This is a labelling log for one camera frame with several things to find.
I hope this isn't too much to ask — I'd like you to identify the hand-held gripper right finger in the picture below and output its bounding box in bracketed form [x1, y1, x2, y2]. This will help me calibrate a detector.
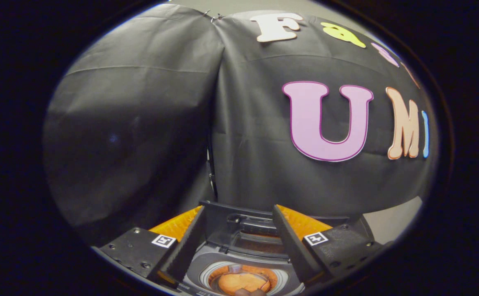
[272, 204, 384, 288]

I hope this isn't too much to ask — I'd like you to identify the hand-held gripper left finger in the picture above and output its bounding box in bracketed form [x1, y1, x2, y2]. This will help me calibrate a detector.
[93, 206, 208, 288]

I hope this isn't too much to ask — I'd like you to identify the black backdrop cloth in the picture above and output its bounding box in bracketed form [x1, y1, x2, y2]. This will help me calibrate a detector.
[42, 4, 439, 243]

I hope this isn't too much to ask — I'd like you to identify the grey washing machine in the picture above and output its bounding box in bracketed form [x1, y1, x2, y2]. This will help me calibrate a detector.
[178, 200, 376, 296]

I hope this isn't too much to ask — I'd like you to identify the yellow shirt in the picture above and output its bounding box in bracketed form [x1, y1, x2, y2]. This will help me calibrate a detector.
[216, 271, 271, 295]

